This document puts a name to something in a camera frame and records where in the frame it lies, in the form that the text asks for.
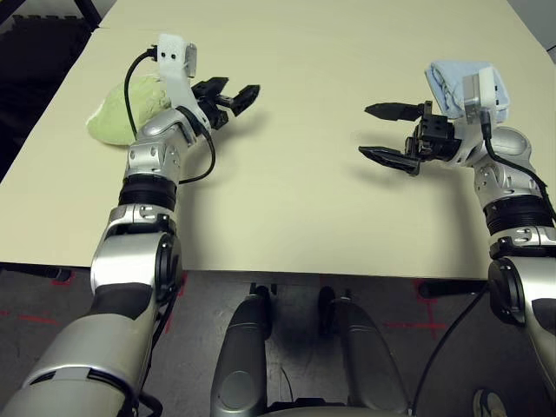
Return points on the black metal table frame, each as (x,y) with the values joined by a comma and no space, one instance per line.
(89,13)

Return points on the green terry towel white trim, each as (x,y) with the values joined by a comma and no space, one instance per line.
(113,113)

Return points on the grey robot left leg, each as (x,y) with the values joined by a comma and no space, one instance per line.
(241,352)

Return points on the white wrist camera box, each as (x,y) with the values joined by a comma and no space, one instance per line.
(171,48)
(488,87)

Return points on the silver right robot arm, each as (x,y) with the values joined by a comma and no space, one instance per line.
(512,143)

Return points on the grey robot leg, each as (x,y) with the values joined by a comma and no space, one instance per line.
(369,352)
(241,352)

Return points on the black foam floor mat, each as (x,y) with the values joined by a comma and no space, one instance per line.
(30,65)

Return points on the grey robot right leg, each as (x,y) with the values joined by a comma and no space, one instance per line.
(369,352)

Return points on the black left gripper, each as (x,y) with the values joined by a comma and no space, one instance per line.
(217,110)

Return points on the beige robot torso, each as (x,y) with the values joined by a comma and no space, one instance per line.
(304,409)

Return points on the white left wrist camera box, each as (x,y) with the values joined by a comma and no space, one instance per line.
(171,48)

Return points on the grey bystander shoe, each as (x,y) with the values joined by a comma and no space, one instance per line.
(488,404)

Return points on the light blue folded towel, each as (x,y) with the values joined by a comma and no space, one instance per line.
(447,82)

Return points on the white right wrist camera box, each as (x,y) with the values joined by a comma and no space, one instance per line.
(488,87)

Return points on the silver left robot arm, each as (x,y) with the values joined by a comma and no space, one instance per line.
(152,156)

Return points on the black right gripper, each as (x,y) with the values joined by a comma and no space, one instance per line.
(434,139)

